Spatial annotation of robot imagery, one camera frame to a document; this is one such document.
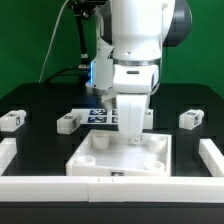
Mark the white square tabletop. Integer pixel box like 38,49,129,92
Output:
66,130,172,176

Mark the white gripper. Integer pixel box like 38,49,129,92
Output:
116,94,150,144

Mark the white cable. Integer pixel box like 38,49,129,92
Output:
38,3,71,84

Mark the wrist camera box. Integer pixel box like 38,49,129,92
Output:
101,64,159,102

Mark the tag marker sheet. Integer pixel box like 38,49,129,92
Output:
72,109,118,125

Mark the black cable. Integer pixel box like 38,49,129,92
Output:
42,66,84,84

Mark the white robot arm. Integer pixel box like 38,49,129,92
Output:
86,0,192,141

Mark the white U-shaped fence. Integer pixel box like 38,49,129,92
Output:
0,137,224,204

